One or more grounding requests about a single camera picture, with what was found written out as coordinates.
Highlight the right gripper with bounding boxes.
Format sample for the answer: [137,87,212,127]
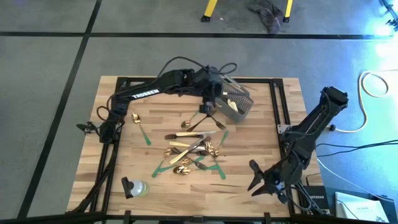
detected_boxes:
[248,159,296,205]

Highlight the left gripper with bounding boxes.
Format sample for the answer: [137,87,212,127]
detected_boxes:
[195,66,226,114]

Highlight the grey mesh cutlery basket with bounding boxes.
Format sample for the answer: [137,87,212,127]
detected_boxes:
[214,73,254,123]

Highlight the silver mounting plate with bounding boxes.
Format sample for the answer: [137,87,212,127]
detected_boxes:
[277,123,299,138]

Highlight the pile of gold cutlery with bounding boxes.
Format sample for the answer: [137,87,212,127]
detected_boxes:
[67,76,329,224]

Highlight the yellow stepladder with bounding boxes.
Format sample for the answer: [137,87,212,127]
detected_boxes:
[200,0,295,24]

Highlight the white cardboard box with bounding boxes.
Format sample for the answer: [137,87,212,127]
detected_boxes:
[335,192,390,223]

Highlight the grey cloth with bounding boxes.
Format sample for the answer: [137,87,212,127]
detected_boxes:
[248,0,285,34]

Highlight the clear spray bottle black cap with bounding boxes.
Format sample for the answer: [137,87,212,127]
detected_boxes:
[121,176,150,200]

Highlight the black tripod stand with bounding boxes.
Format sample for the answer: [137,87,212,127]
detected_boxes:
[378,0,398,29]

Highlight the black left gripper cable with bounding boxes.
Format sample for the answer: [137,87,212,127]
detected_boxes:
[157,55,239,80]

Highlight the black network switch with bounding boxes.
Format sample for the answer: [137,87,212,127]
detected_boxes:
[303,185,330,212]

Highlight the black floor cables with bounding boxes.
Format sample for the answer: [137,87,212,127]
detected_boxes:
[313,139,398,159]

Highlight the cream coiled floor cable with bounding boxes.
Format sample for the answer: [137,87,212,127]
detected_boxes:
[335,70,398,134]

